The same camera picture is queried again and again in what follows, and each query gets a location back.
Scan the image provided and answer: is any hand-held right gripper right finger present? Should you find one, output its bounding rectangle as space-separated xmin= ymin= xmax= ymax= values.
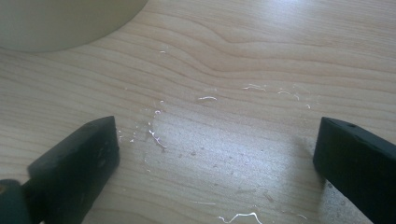
xmin=312 ymin=116 xmax=396 ymax=224

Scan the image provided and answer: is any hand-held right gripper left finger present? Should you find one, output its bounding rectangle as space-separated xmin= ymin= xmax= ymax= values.
xmin=21 ymin=115 xmax=121 ymax=224

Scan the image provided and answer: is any cream round container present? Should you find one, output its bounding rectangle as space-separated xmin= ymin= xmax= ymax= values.
xmin=0 ymin=0 xmax=149 ymax=53

